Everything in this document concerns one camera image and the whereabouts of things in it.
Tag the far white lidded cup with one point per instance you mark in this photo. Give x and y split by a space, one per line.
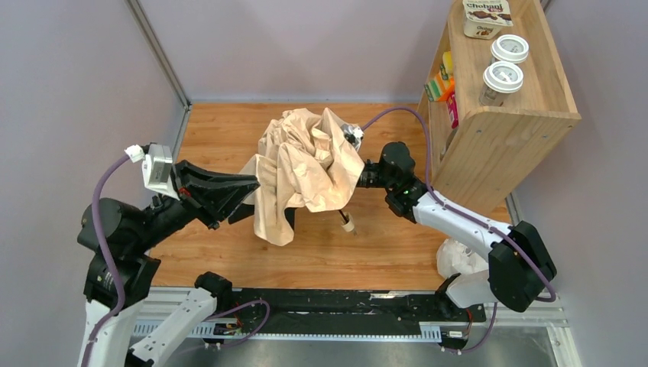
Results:
509 48

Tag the pink package on shelf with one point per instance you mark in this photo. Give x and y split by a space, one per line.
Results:
452 108

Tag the wooden shelf unit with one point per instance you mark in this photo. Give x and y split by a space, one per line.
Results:
493 148

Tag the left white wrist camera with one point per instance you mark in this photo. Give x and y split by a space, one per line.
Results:
156 165

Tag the near white lidded cup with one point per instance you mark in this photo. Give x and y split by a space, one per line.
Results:
501 79

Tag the yellow green item on shelf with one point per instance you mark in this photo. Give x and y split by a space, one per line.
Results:
446 66

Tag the white lidded cup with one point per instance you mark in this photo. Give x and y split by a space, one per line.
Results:
501 79
509 48

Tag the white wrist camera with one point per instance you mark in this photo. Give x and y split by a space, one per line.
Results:
156 165
353 134

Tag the crumpled white plastic bag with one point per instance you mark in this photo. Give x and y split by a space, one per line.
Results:
454 257

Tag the black and beige folding umbrella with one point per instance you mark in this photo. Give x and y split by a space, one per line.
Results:
303 160

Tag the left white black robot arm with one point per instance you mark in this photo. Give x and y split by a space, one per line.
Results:
120 274

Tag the Chobani yogurt cup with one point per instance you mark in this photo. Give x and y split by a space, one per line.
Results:
483 19

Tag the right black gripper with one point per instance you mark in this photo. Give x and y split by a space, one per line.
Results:
368 175

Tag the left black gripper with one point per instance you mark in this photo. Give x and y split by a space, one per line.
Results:
189 190

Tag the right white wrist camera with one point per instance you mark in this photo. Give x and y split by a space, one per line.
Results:
353 134

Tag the green orange sponge pack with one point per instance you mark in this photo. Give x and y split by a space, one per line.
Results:
440 87

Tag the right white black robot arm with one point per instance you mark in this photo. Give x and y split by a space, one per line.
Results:
520 269

